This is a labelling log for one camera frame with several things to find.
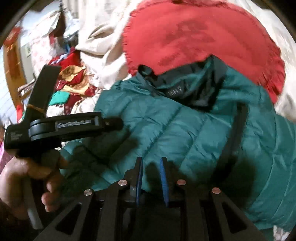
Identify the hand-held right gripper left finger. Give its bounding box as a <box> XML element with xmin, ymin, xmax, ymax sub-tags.
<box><xmin>32</xmin><ymin>157</ymin><xmax>144</xmax><ymax>241</ymax></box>

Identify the cream garment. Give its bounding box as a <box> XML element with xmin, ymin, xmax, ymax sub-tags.
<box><xmin>74</xmin><ymin>23</ymin><xmax>140</xmax><ymax>90</ymax></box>

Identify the person's left hand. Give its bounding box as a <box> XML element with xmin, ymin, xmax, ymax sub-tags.
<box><xmin>0</xmin><ymin>150</ymin><xmax>69</xmax><ymax>220</ymax></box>

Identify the teal puffer jacket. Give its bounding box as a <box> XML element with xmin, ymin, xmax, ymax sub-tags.
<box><xmin>59</xmin><ymin>55</ymin><xmax>296</xmax><ymax>241</ymax></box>

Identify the wooden door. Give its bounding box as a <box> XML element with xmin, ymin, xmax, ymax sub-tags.
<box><xmin>3</xmin><ymin>27</ymin><xmax>27</xmax><ymax>114</ymax></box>

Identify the red fringed blanket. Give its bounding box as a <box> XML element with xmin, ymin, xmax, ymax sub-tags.
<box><xmin>122</xmin><ymin>0</ymin><xmax>287</xmax><ymax>105</ymax></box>

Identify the white tube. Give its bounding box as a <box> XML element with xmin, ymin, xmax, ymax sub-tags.
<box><xmin>23</xmin><ymin>178</ymin><xmax>44</xmax><ymax>230</ymax></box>

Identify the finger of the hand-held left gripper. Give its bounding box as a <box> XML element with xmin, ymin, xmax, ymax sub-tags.
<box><xmin>101</xmin><ymin>117</ymin><xmax>124</xmax><ymax>135</ymax></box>

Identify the colourful printed quilt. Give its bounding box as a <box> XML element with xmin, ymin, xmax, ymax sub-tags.
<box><xmin>45</xmin><ymin>50</ymin><xmax>103</xmax><ymax>117</ymax></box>

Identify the white patterned bedsheet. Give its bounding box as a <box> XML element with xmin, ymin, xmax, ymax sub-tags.
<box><xmin>248</xmin><ymin>0</ymin><xmax>296</xmax><ymax>122</ymax></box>

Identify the floral pink cloth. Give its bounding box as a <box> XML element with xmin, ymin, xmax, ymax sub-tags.
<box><xmin>30</xmin><ymin>10</ymin><xmax>80</xmax><ymax>78</ymax></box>

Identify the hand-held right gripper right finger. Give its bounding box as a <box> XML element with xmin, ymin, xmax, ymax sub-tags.
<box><xmin>160</xmin><ymin>157</ymin><xmax>267</xmax><ymax>241</ymax></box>

